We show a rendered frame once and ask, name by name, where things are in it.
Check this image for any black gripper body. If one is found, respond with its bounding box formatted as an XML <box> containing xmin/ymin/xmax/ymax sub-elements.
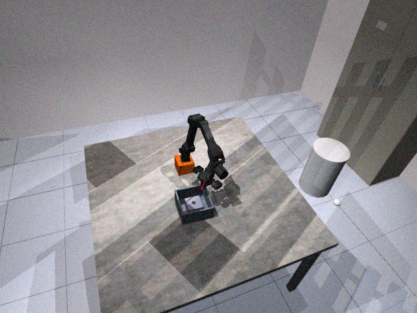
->
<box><xmin>192</xmin><ymin>166</ymin><xmax>222</xmax><ymax>190</ymax></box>

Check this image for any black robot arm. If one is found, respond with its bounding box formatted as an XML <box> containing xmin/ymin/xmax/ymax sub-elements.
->
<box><xmin>179</xmin><ymin>113</ymin><xmax>228</xmax><ymax>183</ymax></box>

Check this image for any white square plate with hole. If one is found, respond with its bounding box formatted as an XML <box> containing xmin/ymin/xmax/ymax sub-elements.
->
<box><xmin>184</xmin><ymin>196</ymin><xmax>203</xmax><ymax>213</ymax></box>

